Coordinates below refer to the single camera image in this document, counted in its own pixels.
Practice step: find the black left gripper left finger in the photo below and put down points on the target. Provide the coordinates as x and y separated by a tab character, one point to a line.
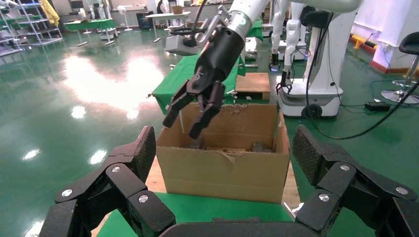
101	199

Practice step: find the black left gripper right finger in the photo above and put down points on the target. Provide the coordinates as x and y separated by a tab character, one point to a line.
356	196

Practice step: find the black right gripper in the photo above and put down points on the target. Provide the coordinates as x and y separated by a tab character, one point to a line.
217	59

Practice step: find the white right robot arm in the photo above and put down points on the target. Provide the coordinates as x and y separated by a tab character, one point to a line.
255	9

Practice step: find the large open cardboard carton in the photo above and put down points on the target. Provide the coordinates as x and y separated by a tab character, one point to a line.
222	176

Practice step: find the silver binder clip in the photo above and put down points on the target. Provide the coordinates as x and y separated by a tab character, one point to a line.
231	93

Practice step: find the wooden board on table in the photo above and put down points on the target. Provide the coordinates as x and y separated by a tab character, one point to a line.
253	83

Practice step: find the black power adapter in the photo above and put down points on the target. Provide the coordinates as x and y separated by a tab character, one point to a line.
376	105

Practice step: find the white background table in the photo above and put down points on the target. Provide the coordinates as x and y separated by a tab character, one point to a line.
167	15

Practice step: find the black cabinet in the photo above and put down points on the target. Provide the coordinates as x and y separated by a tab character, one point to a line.
143	20

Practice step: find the green covered background table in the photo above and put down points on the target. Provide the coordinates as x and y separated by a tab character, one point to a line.
88	24

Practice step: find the white wheeled background robot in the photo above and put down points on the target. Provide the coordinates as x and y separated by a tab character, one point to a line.
327	65

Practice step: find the yellow floor barrier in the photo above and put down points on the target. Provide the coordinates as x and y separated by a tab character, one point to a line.
358	40

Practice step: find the black bar stool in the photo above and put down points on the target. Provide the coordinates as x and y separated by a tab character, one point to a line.
410	42

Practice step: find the yellow garment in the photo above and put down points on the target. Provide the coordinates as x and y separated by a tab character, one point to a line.
49	11

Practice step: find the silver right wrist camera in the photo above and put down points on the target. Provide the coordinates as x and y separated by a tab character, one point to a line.
178	45

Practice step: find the white pedestal fan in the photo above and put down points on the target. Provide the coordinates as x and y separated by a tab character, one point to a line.
121	11

